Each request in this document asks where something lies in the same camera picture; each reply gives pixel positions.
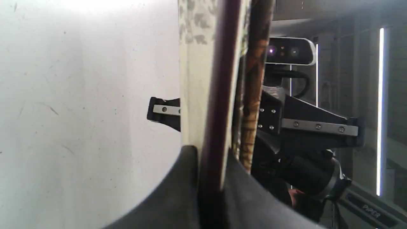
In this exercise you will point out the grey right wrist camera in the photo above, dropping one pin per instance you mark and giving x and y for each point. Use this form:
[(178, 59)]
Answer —
[(291, 51)]

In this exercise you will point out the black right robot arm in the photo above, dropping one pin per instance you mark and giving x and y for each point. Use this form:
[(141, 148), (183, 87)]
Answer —
[(319, 174)]

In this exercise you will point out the painted paper folding fan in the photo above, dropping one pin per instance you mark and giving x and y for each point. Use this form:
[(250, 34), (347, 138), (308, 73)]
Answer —
[(222, 61)]

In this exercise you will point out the white vertical light strip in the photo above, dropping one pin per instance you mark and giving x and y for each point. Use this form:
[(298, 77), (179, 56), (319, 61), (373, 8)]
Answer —
[(381, 44)]

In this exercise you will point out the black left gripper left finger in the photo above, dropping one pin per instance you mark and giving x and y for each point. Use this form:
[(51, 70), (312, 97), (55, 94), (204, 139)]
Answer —
[(173, 203)]

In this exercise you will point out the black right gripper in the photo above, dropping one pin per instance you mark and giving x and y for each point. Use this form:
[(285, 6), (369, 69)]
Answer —
[(301, 126)]

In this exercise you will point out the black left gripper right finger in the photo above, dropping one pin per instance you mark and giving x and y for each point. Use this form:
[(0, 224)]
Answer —
[(250, 206)]

